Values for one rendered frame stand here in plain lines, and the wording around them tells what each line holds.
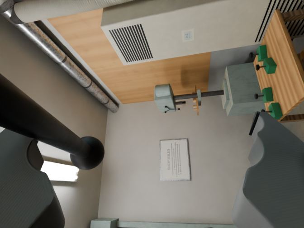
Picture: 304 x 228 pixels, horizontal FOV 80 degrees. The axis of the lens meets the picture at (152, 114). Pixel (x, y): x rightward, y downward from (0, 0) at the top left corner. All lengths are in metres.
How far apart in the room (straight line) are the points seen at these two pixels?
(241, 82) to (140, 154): 1.85
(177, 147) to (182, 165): 0.29
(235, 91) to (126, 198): 2.17
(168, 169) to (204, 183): 0.55
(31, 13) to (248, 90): 2.17
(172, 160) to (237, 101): 1.37
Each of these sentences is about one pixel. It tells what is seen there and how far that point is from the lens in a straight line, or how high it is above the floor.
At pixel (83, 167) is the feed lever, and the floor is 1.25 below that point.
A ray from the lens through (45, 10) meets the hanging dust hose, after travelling 1.89.
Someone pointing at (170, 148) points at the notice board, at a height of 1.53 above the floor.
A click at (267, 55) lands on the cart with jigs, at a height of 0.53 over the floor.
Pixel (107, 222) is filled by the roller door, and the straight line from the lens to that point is 2.94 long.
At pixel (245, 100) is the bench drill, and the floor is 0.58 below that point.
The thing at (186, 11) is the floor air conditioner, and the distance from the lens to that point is 1.56.
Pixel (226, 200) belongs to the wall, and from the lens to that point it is 2.94.
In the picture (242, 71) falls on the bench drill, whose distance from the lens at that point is 2.36.
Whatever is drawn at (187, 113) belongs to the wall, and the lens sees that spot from 3.14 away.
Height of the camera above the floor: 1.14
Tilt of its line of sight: 12 degrees up
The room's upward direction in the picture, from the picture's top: 95 degrees counter-clockwise
